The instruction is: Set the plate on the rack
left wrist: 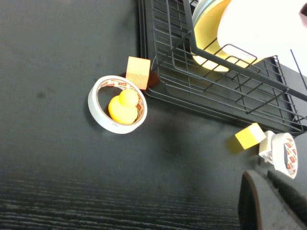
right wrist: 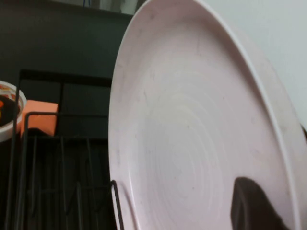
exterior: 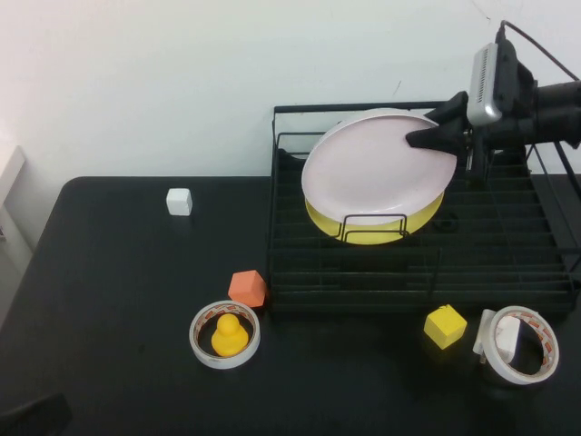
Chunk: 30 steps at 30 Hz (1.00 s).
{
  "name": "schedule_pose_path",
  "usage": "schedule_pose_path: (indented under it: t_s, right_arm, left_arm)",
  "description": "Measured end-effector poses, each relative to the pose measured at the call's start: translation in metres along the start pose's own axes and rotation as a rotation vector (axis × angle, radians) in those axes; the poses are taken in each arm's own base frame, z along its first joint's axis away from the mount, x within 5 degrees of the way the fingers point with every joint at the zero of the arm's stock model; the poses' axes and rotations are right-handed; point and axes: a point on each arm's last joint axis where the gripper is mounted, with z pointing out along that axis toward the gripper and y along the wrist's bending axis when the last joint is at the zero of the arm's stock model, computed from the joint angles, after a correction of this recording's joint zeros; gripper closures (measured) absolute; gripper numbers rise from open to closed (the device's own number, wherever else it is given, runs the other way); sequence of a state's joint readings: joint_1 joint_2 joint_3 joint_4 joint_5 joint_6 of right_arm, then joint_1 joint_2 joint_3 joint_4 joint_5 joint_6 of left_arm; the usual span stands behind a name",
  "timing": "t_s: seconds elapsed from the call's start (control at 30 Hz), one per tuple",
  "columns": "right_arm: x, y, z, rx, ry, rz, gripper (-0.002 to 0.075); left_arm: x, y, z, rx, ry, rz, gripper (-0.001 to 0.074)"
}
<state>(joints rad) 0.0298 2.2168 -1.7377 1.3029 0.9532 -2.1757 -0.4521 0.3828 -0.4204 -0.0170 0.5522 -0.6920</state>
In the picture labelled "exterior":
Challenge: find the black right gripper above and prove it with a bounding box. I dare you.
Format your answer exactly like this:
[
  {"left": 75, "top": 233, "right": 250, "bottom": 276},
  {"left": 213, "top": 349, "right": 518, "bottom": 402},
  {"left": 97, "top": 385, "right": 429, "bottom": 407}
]
[{"left": 405, "top": 90, "right": 539, "bottom": 183}]

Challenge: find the pink plate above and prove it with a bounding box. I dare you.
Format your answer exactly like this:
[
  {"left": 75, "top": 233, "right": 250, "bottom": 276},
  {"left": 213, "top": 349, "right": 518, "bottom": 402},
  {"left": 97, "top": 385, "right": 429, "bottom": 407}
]
[{"left": 300, "top": 108, "right": 458, "bottom": 227}]

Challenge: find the yellow plate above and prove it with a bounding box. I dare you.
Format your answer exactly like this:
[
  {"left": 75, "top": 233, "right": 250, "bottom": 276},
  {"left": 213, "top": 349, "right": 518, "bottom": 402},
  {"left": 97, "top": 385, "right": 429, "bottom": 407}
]
[{"left": 304, "top": 193, "right": 446, "bottom": 246}]

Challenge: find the yellow cube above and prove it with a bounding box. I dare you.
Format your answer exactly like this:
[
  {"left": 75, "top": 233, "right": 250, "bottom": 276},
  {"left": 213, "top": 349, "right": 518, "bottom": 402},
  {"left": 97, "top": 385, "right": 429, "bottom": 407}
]
[{"left": 423, "top": 303, "right": 468, "bottom": 350}]

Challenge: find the white power adapter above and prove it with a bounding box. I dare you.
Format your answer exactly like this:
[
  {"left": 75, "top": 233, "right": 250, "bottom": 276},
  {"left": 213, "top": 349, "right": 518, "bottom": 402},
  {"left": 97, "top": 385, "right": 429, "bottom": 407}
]
[{"left": 471, "top": 308, "right": 521, "bottom": 365}]

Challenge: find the white adhesive tape roll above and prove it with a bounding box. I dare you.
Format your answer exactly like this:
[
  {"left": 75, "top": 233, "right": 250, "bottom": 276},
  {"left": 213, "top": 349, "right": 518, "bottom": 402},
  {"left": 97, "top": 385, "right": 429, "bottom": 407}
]
[
  {"left": 483, "top": 304, "right": 559, "bottom": 385},
  {"left": 188, "top": 299, "right": 261, "bottom": 370}
]

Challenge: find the orange cube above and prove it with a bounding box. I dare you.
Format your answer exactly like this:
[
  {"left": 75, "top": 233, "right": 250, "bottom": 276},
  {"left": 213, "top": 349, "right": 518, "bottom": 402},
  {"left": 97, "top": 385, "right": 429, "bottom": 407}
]
[{"left": 227, "top": 270, "right": 268, "bottom": 309}]

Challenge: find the white cube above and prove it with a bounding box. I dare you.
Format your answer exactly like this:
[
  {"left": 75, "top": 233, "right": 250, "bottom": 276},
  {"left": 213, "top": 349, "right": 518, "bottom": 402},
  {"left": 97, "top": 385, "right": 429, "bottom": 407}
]
[{"left": 165, "top": 188, "right": 193, "bottom": 217}]

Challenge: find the yellow rubber duck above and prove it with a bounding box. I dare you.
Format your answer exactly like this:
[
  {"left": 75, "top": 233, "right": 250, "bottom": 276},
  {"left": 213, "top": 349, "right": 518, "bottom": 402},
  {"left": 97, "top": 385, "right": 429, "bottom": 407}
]
[{"left": 210, "top": 312, "right": 250, "bottom": 357}]

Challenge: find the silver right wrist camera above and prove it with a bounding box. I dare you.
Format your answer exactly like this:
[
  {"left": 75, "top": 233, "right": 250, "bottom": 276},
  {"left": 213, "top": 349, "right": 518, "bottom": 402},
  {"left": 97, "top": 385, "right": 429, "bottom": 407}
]
[{"left": 467, "top": 39, "right": 537, "bottom": 126}]

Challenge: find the black right camera cable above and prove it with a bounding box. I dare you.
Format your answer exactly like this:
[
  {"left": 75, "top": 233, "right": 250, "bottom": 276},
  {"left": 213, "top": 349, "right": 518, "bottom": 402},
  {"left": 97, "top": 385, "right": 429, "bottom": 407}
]
[{"left": 497, "top": 19, "right": 581, "bottom": 83}]

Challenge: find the black wire dish rack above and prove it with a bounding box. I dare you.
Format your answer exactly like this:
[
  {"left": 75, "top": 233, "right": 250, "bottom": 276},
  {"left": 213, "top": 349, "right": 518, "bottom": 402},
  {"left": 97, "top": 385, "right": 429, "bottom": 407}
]
[{"left": 265, "top": 98, "right": 581, "bottom": 322}]

